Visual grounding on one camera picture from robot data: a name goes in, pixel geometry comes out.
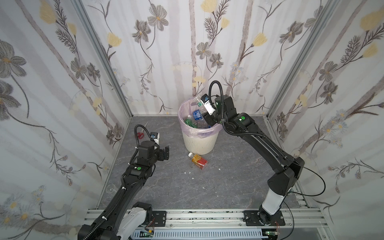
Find clear square bottle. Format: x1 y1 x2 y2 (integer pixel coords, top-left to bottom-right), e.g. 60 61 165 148
194 95 207 115

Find orange drink bottle red label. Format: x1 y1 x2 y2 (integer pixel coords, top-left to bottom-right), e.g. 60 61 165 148
188 152 208 170

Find clear bottle blue label front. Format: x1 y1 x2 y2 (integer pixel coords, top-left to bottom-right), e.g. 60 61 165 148
188 110 207 126

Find green bottle yellow cap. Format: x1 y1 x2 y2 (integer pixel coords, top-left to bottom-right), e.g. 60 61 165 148
184 118 198 129

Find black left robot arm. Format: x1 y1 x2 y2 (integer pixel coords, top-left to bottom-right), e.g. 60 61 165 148
78 125 170 240

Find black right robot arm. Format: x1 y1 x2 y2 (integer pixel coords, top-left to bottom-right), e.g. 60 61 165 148
201 81 306 227

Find pink plastic bin liner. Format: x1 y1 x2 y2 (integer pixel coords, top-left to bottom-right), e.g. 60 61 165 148
178 98 223 138

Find white ribbed waste bin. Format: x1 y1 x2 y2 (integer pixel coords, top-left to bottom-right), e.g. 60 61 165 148
183 133 219 155

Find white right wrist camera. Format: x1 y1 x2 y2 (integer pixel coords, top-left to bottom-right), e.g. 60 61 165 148
200 94 216 115

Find red handled scissors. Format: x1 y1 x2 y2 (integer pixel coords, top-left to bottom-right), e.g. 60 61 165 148
136 122 148 140

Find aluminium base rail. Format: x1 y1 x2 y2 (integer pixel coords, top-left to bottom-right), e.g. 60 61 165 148
83 208 331 240

